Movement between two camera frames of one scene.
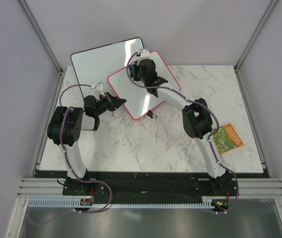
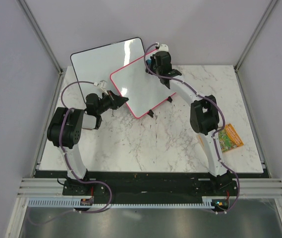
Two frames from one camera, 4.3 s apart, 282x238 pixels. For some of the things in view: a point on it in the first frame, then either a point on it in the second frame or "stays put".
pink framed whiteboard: x=137 y=99 stays put
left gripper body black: x=103 y=105 stays put
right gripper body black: x=137 y=76 → x=153 y=66
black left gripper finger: x=116 y=102 stays put
